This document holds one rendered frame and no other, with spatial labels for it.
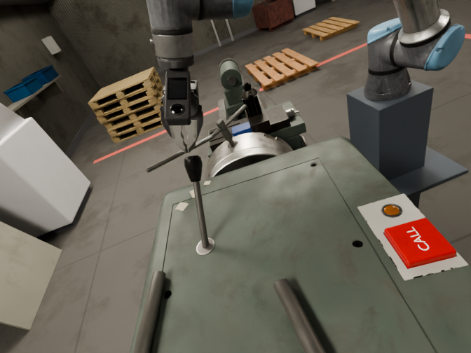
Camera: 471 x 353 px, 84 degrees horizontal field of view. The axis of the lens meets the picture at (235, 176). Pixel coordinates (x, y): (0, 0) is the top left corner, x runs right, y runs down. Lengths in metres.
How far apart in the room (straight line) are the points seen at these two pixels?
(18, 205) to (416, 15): 3.48
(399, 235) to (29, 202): 3.36
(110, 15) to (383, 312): 8.68
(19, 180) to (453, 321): 3.28
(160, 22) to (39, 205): 3.08
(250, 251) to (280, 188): 0.15
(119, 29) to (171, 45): 8.23
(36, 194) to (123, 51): 6.14
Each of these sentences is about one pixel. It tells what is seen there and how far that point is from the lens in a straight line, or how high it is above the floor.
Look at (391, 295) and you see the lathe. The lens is 0.41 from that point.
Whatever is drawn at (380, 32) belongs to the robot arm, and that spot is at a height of 1.32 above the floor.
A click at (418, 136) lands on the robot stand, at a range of 1.22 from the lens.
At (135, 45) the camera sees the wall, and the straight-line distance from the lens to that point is 8.77.
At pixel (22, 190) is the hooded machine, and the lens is 3.40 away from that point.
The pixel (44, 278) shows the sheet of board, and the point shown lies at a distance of 3.17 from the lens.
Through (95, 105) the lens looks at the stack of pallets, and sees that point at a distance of 4.88.
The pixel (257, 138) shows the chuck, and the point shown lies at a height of 1.23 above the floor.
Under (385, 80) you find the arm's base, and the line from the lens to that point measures 1.07.
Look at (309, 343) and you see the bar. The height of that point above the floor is 1.28.
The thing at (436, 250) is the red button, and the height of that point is 1.27.
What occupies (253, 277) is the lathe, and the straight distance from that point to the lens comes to 0.44.
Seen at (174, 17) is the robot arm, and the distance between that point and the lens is 0.53.
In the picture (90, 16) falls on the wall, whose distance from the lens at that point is 8.86.
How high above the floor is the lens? 1.62
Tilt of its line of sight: 36 degrees down
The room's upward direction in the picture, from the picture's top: 24 degrees counter-clockwise
